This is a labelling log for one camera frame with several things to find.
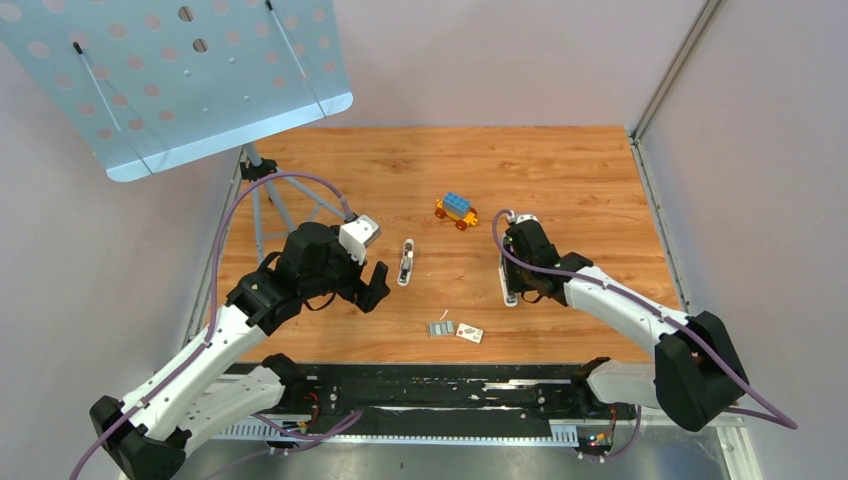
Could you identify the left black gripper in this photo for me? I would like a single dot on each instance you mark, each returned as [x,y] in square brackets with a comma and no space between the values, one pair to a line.
[368,295]

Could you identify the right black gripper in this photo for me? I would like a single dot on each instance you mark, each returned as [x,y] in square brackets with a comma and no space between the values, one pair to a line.
[513,283]

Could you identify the small white stapler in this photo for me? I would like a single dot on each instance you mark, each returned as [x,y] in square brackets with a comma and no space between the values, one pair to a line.
[406,262]

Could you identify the grey white stapler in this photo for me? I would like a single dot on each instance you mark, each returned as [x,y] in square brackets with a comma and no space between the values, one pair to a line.
[510,298]

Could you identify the white staple box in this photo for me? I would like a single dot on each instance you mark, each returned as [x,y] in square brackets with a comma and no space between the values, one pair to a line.
[469,333]

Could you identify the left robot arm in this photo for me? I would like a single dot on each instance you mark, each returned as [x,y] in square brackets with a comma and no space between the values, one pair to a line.
[150,431]

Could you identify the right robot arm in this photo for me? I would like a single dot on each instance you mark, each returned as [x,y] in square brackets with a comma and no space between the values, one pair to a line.
[694,372]

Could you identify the toy brick car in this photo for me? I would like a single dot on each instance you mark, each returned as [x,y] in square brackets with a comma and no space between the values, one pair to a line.
[457,209]

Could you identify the blue perforated music stand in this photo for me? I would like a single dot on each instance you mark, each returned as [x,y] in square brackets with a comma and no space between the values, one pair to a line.
[123,122]

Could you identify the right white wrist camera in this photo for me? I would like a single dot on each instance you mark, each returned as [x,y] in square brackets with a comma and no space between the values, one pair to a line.
[519,218]

